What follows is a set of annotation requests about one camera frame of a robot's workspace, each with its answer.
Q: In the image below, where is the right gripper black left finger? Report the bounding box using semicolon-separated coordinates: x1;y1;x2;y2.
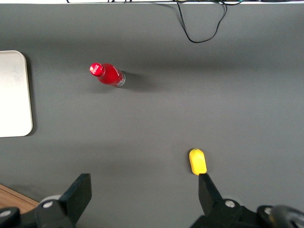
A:
58;173;93;224

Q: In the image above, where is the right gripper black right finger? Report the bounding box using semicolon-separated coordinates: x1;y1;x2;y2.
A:
198;173;224;217

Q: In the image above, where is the cream plastic tray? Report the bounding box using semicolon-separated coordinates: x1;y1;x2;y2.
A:
0;50;34;138

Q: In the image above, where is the yellow toy lemon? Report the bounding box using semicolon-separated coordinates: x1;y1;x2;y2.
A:
189;148;208;176

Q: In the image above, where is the wooden drawer cabinet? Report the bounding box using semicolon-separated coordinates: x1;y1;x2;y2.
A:
0;184;40;214

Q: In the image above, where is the red soda bottle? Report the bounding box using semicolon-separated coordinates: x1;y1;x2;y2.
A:
89;62;126;88

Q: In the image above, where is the black looped table cable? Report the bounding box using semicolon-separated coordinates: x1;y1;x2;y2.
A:
176;0;228;44

